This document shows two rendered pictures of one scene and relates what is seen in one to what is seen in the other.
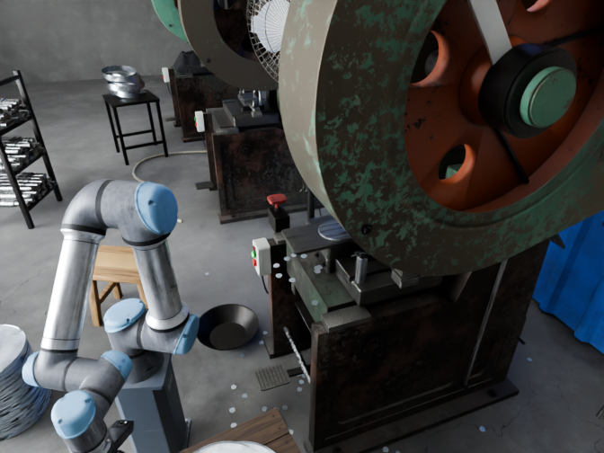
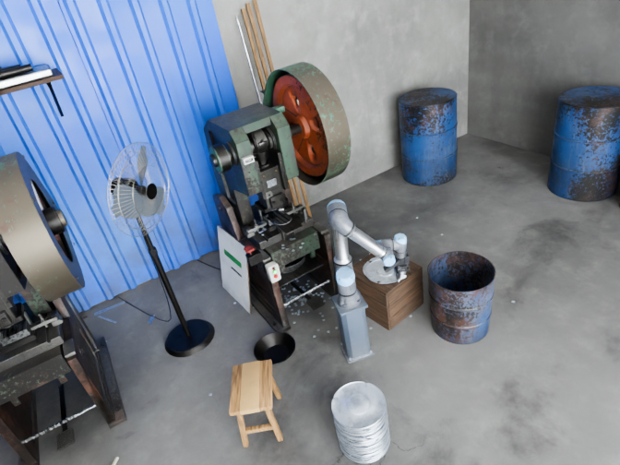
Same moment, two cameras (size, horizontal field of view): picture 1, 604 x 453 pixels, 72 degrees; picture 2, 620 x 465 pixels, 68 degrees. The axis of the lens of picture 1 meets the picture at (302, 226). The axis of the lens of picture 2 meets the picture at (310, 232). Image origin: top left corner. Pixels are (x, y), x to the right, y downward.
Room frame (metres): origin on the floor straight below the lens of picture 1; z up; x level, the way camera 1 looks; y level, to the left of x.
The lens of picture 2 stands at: (1.27, 2.72, 2.43)
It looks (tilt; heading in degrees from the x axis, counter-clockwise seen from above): 32 degrees down; 264
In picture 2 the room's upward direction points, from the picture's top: 11 degrees counter-clockwise
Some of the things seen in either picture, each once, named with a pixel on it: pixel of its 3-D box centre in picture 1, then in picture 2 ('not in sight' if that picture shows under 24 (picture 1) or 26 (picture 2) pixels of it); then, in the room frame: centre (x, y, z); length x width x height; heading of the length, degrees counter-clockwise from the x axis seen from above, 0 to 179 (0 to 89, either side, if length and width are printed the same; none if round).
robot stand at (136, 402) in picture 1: (152, 407); (352, 326); (0.89, 0.51, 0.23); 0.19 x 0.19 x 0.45; 5
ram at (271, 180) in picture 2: not in sight; (269, 184); (1.20, -0.20, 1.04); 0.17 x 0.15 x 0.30; 111
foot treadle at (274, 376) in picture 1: (327, 363); (299, 290); (1.16, -0.11, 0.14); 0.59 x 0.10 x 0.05; 111
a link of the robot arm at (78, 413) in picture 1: (80, 420); (399, 243); (0.51, 0.44, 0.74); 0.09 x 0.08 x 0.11; 170
